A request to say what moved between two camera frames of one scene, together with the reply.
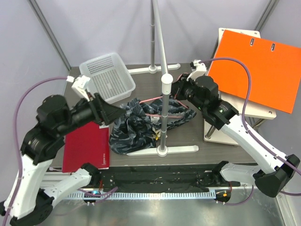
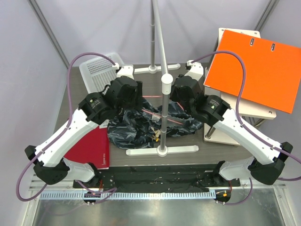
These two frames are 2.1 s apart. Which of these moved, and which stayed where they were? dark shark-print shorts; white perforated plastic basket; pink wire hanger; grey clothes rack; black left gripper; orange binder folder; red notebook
Moved: pink wire hanger; black left gripper; dark shark-print shorts
Stayed: white perforated plastic basket; orange binder folder; grey clothes rack; red notebook
